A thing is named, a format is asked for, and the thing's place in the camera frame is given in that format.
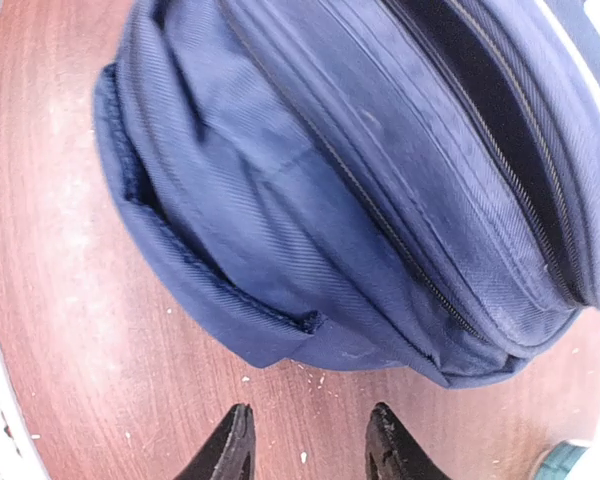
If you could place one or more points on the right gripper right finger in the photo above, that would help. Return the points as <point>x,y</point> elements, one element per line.
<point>391,452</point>

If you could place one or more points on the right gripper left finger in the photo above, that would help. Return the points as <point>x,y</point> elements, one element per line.
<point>229,451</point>

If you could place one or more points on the navy blue backpack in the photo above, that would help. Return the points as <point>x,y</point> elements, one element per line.
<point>363,184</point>

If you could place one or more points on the white teal bowl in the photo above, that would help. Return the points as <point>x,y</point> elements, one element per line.
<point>558,462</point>

